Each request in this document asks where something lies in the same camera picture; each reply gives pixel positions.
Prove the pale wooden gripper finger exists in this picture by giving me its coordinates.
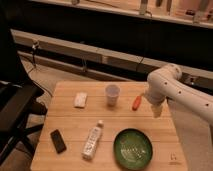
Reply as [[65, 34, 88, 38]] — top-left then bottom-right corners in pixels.
[[151, 105, 163, 118]]

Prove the red pepper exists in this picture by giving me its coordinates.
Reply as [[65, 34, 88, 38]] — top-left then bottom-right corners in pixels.
[[132, 96, 142, 111]]

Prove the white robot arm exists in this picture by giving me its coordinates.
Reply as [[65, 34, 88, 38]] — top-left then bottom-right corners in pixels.
[[145, 63, 213, 128]]

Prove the translucent plastic cup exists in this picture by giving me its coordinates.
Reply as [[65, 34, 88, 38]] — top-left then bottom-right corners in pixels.
[[105, 84, 120, 106]]

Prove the green round bowl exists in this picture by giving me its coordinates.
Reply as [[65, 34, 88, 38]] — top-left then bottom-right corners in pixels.
[[113, 128, 153, 171]]

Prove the white plastic bottle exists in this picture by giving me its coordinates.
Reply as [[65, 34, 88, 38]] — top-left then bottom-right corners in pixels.
[[82, 120, 104, 160]]

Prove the white sponge block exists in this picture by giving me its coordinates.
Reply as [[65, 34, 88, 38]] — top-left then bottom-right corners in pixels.
[[74, 92, 87, 108]]

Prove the black smartphone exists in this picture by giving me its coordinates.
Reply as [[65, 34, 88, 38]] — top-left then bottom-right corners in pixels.
[[50, 130, 66, 154]]

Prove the black office chair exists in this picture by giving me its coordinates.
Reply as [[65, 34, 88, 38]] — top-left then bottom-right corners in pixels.
[[0, 26, 47, 165]]

